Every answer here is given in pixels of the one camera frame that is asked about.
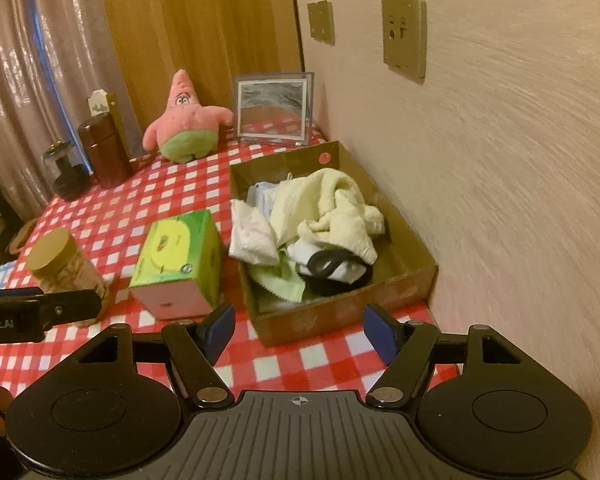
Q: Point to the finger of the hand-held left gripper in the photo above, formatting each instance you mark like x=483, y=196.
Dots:
x=75, y=305
x=10, y=292

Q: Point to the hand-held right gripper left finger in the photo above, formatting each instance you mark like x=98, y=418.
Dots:
x=220, y=330

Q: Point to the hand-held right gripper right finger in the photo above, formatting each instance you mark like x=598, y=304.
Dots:
x=380, y=332

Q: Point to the light green cloth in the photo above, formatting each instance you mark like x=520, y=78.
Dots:
x=280, y=280

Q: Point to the brown cardboard box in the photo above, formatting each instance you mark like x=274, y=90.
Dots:
x=300, y=320

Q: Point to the white mesh bag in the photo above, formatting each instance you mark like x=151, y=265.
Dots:
x=252, y=235

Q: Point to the white cloth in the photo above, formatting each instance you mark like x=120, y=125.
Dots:
x=300, y=252

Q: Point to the pale yellow towel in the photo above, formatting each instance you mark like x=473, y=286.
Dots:
x=330, y=205

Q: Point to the blue face mask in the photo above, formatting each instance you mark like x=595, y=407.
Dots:
x=265, y=195

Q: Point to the nut jar with tan lid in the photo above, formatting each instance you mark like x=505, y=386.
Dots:
x=55, y=255

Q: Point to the woven basket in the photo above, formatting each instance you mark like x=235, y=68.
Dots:
x=22, y=235

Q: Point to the green tissue box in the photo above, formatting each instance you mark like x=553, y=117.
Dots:
x=175, y=250

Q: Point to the red checkered tablecloth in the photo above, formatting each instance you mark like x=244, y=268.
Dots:
x=130, y=210

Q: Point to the glass jar with dark contents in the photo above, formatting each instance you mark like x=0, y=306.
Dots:
x=70, y=185

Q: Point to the brown cylindrical canister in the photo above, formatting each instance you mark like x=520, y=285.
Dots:
x=105, y=155

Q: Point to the white wooden holder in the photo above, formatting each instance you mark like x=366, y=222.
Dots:
x=100, y=102

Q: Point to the grey patterned curtain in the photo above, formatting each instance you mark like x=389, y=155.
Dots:
x=10, y=85

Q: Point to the pink starfish plush toy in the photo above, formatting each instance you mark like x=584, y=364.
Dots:
x=185, y=125

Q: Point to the wooden panel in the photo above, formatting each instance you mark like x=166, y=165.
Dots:
x=195, y=20

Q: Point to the clear photo frame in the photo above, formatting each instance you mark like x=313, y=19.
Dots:
x=272, y=105

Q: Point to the beige wall socket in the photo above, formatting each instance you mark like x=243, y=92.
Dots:
x=402, y=37

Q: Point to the beige light switch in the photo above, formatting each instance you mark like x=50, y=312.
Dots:
x=327, y=22
x=313, y=20

